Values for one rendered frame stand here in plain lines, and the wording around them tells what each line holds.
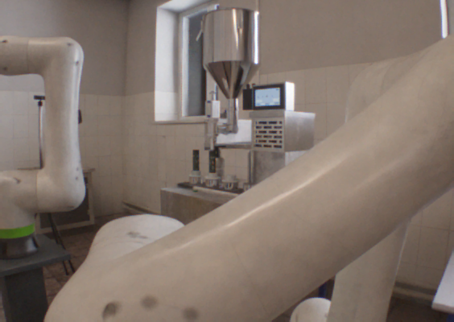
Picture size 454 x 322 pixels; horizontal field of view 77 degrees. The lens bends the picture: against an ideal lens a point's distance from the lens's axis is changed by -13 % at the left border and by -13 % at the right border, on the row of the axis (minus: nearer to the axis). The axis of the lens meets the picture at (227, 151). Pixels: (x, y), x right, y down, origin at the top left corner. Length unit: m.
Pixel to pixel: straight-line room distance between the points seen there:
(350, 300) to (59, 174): 0.81
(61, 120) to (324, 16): 2.38
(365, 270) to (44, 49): 0.94
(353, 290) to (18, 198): 0.87
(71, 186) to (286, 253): 0.83
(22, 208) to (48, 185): 0.11
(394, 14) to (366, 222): 2.50
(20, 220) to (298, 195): 0.90
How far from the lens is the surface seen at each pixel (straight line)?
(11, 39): 1.06
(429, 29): 2.61
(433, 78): 0.29
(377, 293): 0.50
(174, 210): 1.41
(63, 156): 0.99
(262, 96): 1.31
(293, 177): 0.24
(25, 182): 1.01
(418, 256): 2.66
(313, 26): 2.95
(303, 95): 2.86
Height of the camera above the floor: 1.29
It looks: 4 degrees down
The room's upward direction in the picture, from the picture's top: straight up
